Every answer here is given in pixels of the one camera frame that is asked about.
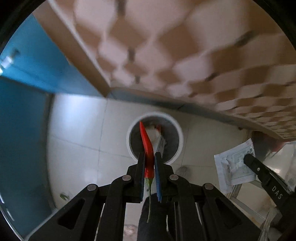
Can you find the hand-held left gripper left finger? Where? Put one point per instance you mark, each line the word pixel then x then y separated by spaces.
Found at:
pixel 141 166

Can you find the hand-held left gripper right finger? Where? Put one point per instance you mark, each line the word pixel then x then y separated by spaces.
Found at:
pixel 158 178

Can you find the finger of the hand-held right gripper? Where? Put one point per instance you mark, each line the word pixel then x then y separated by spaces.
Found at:
pixel 259 170

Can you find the red chili pepper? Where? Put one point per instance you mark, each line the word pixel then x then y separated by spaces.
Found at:
pixel 148 150

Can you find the white sachet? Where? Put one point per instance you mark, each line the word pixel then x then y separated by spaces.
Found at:
pixel 231 162

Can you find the white round trash can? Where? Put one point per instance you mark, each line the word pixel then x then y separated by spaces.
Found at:
pixel 173 139

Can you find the thin clear plastic sheet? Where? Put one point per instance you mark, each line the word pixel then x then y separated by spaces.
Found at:
pixel 268 224

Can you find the dark cloth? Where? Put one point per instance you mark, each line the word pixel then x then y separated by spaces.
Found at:
pixel 158 220

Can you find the small green scrap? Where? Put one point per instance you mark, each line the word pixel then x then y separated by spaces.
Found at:
pixel 63 196

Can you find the checkered tablecloth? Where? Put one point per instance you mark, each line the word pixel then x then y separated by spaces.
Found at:
pixel 161 46

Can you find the blue cabinet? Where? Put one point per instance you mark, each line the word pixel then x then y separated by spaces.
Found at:
pixel 23 115

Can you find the white metal frame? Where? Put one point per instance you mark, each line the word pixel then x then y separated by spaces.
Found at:
pixel 233 192

